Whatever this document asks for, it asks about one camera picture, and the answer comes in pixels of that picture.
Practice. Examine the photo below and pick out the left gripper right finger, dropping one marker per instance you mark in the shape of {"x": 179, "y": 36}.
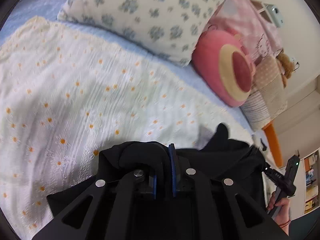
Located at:
{"x": 174, "y": 168}

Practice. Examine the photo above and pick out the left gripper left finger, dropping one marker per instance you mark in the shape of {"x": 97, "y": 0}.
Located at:
{"x": 152, "y": 186}

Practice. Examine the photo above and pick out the black garment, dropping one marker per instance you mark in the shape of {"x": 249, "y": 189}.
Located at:
{"x": 114, "y": 204}

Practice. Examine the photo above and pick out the white bookshelf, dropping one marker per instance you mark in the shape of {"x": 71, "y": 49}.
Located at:
{"x": 311, "y": 181}

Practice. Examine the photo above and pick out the beige checked plush toy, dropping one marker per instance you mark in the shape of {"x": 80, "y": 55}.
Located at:
{"x": 267, "y": 98}

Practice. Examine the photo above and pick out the pink round plush cushion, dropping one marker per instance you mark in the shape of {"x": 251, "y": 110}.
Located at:
{"x": 224, "y": 64}

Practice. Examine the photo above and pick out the white daisy blanket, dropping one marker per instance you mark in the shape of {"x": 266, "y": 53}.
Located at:
{"x": 67, "y": 95}

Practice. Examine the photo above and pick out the white grey-flower pillow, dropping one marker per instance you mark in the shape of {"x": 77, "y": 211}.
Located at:
{"x": 167, "y": 28}

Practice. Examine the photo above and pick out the pink cartoon quilt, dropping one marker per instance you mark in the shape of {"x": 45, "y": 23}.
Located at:
{"x": 257, "y": 35}

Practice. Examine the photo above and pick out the white bedside shelf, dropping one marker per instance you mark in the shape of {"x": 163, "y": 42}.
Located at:
{"x": 269, "y": 12}

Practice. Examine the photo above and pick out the light blue bed sheet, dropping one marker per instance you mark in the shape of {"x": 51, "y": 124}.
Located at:
{"x": 26, "y": 9}

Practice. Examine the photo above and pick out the orange bed frame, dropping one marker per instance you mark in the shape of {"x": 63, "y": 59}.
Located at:
{"x": 273, "y": 143}

